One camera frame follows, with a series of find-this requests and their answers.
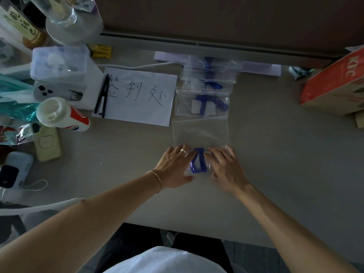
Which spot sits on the person's right hand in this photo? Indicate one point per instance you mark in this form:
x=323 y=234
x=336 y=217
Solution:
x=227 y=173

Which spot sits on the person's left hand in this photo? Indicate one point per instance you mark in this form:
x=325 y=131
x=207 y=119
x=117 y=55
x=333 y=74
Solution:
x=170 y=172

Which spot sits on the person's left little finger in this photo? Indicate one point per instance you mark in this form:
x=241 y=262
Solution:
x=170 y=153

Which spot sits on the person's left thumb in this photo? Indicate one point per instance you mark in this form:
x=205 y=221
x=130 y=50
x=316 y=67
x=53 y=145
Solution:
x=190 y=178

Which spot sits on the person's right thumb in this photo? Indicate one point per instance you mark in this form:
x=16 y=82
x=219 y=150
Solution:
x=209 y=159

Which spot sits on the clear zip bag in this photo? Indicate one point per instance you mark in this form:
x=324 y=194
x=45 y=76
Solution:
x=190 y=73
x=184 y=105
x=199 y=133

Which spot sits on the person's right forearm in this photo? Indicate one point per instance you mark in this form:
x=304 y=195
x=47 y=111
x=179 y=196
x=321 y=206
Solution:
x=290 y=233

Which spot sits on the person's left forearm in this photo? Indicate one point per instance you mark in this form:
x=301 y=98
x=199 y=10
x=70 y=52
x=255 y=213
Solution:
x=85 y=224

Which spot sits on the white handwritten paper sheet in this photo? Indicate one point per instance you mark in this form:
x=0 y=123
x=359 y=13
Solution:
x=142 y=96

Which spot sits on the black trousers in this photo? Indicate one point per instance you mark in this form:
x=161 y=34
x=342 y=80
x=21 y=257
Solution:
x=136 y=238

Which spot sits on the black pen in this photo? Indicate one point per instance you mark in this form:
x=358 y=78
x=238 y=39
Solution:
x=104 y=102
x=100 y=96

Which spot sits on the white shirt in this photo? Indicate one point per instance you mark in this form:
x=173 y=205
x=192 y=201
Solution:
x=165 y=261

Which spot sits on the white box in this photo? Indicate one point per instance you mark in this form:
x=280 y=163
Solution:
x=93 y=88

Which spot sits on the paper cup with white lid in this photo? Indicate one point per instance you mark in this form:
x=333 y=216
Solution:
x=61 y=113

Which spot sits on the yellow packet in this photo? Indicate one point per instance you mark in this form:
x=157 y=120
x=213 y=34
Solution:
x=101 y=51

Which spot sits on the phone in cream case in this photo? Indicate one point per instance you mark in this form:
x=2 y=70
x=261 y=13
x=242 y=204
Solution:
x=47 y=143

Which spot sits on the teal wrapper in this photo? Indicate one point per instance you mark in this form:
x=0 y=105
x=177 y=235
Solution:
x=300 y=72

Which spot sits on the white phone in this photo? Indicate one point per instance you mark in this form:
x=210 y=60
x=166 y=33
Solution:
x=57 y=92

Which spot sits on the clear plastic box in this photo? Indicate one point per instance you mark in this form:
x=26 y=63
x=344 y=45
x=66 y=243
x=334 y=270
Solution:
x=59 y=62

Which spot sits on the red cardboard box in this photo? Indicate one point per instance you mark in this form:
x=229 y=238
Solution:
x=332 y=85

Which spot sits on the white power bank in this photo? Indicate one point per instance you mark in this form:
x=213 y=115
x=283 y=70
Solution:
x=17 y=167

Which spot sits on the brown cardboard piece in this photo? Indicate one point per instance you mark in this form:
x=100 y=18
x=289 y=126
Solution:
x=359 y=119

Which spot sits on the colourful snack packet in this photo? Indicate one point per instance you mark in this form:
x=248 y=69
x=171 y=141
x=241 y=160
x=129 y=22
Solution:
x=14 y=135

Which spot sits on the teal plastic bag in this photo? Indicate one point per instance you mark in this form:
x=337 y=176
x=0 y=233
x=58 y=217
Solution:
x=14 y=93

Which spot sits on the bottle with white label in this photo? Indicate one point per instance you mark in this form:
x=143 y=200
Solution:
x=20 y=22

